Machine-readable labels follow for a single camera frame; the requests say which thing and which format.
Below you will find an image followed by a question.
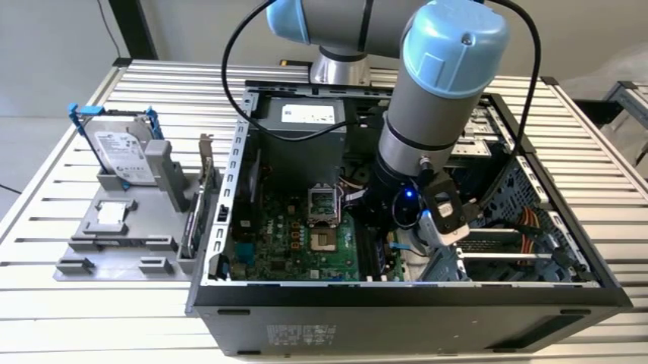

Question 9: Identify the metal socket cover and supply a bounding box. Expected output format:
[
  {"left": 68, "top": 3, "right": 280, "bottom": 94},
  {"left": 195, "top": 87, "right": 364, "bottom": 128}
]
[{"left": 307, "top": 184, "right": 339, "bottom": 225}]

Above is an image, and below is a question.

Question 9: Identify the CPU socket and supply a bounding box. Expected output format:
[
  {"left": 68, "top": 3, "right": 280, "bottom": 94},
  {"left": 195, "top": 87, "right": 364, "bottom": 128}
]
[{"left": 308, "top": 226, "right": 339, "bottom": 254}]

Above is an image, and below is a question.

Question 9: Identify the grey power supply unit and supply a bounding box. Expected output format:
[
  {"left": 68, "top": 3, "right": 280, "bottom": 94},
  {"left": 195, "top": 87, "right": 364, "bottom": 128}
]
[{"left": 250, "top": 96, "right": 350, "bottom": 189}]

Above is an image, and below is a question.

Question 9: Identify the metal drive cage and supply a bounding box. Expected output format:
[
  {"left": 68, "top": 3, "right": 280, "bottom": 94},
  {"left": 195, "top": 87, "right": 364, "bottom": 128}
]
[{"left": 445, "top": 96, "right": 517, "bottom": 168}]

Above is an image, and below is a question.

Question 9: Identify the green motherboard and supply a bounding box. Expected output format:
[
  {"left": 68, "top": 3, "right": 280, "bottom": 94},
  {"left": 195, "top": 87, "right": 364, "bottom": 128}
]
[{"left": 230, "top": 185, "right": 409, "bottom": 284}]

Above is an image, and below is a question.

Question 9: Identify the black case fan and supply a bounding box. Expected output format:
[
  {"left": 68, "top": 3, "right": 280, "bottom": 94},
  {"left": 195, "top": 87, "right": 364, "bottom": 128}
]
[{"left": 236, "top": 146, "right": 267, "bottom": 243}]

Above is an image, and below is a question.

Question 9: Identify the perforated metal disk bay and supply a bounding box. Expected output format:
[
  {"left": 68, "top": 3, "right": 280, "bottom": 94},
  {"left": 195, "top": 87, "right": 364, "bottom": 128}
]
[{"left": 419, "top": 155, "right": 593, "bottom": 284}]

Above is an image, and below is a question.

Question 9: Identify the black grey PC case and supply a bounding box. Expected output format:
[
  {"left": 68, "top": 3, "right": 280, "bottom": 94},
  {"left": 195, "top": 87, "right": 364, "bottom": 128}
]
[{"left": 184, "top": 77, "right": 637, "bottom": 357}]

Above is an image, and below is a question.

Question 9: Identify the graphics card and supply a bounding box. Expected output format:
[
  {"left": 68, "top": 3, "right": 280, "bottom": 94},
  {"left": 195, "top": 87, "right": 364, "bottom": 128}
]
[{"left": 179, "top": 132, "right": 223, "bottom": 261}]

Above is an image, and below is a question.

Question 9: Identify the grey parts rack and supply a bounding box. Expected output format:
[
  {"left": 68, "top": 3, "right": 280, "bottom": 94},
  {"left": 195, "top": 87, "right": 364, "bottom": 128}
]
[{"left": 52, "top": 138, "right": 203, "bottom": 282}]

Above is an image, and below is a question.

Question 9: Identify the silver CPU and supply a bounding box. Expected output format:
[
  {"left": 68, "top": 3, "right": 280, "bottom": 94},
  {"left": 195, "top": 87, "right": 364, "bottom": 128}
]
[{"left": 95, "top": 200, "right": 127, "bottom": 223}]

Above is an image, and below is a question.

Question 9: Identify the hard disk in blue carrier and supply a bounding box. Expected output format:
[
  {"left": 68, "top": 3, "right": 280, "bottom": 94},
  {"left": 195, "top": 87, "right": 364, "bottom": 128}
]
[{"left": 66, "top": 101, "right": 163, "bottom": 189}]

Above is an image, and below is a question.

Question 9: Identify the yellow black wire bundle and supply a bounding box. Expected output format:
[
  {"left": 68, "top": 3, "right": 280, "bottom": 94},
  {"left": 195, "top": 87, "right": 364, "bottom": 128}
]
[{"left": 336, "top": 163, "right": 378, "bottom": 190}]

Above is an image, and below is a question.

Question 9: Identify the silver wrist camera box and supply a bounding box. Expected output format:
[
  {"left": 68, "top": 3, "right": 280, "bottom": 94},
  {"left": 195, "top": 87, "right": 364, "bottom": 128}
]
[{"left": 415, "top": 173, "right": 482, "bottom": 248}]

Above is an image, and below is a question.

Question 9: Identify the red yellow flat wire bundle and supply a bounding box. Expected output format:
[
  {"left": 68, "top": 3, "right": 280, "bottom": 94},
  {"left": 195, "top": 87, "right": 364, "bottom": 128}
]
[{"left": 514, "top": 206, "right": 543, "bottom": 256}]

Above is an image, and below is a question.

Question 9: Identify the black frame post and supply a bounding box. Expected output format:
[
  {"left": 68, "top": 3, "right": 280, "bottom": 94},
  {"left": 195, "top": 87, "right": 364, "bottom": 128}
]
[{"left": 108, "top": 0, "right": 159, "bottom": 61}]

